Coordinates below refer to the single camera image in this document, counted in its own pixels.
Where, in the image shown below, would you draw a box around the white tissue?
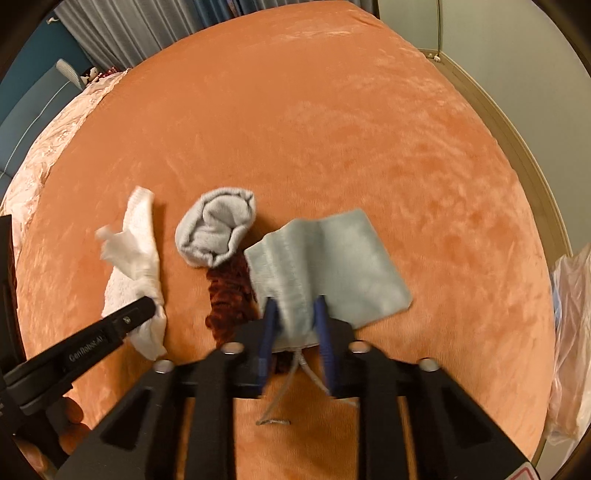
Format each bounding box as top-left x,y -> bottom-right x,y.
95,186 -> 167,361

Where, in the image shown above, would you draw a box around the grey sock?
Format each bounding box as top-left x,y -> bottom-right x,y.
174,187 -> 256,268

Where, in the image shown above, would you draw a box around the small toy on bedside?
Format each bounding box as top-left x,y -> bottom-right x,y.
81,66 -> 119,85

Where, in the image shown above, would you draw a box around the grey cloth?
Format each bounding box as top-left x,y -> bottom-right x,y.
243,208 -> 414,428

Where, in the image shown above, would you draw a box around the left hand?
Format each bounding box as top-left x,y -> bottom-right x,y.
14,396 -> 90,479

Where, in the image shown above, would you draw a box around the dark red velvet scrunchie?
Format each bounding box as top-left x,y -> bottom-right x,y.
205,251 -> 259,348

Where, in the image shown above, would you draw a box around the orange velvet bed cover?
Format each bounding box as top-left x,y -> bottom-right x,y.
17,1 -> 554,456

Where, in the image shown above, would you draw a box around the white plastic trash bag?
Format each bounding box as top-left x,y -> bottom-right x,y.
545,246 -> 590,445

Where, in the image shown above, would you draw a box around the gold framed floor mirror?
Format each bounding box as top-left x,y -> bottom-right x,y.
378,0 -> 443,63

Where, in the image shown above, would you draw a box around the grey blue curtains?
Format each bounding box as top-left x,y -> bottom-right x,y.
52,0 -> 376,73

